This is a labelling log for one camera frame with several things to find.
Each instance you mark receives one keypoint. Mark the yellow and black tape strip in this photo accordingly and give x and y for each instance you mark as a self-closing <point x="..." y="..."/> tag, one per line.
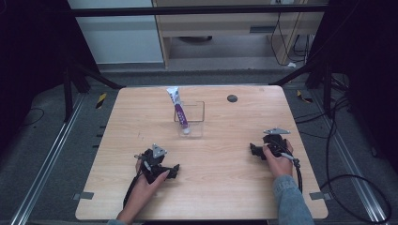
<point x="304" y="97"/>
<point x="101" y="100"/>

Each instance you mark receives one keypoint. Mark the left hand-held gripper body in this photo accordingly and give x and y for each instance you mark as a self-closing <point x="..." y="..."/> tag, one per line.
<point x="153" y="162"/>

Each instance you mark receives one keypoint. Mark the white cabinet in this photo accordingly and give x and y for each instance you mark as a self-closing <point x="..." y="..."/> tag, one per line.
<point x="119" y="37"/>

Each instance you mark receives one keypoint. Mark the grey table bracket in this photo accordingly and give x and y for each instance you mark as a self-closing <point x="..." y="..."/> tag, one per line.
<point x="319" y="196"/>
<point x="83" y="196"/>

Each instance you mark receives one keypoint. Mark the clear plastic container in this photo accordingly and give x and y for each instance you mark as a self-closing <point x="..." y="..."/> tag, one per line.
<point x="195" y="117"/>

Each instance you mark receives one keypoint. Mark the metal floor rail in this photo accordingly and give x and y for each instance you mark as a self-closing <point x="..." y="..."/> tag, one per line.
<point x="47" y="159"/>
<point x="353" y="162"/>

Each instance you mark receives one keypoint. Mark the black horizontal bar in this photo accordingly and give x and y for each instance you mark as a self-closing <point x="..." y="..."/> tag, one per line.
<point x="187" y="11"/>

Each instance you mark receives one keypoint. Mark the person's right hand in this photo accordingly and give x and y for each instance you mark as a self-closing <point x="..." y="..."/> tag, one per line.
<point x="280" y="165"/>

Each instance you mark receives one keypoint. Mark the dark round table grommet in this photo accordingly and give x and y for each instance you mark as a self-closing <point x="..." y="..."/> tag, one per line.
<point x="232" y="98"/>

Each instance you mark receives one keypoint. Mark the black curtain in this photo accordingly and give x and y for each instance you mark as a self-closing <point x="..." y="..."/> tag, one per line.
<point x="369" y="62"/>
<point x="31" y="56"/>

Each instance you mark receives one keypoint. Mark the light wooden desk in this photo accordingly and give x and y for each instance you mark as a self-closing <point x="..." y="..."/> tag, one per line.
<point x="219" y="25"/>

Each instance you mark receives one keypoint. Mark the black metal stand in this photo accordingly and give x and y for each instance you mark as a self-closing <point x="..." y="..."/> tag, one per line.
<point x="70" y="87"/>
<point x="325" y="87"/>

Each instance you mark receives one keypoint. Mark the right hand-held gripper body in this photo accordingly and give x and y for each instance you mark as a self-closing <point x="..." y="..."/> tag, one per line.
<point x="277" y="143"/>

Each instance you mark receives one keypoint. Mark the white and purple toothpaste tube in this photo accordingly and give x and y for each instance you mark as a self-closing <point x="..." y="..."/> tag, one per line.
<point x="179" y="108"/>

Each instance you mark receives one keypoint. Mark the person's left hand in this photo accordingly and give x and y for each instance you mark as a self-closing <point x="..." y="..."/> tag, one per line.
<point x="147" y="187"/>

